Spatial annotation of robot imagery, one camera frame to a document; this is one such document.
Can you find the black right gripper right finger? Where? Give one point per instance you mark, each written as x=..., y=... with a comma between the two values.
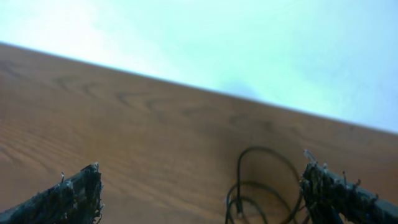
x=330, y=198

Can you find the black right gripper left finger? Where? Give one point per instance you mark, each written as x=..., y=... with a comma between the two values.
x=73, y=200

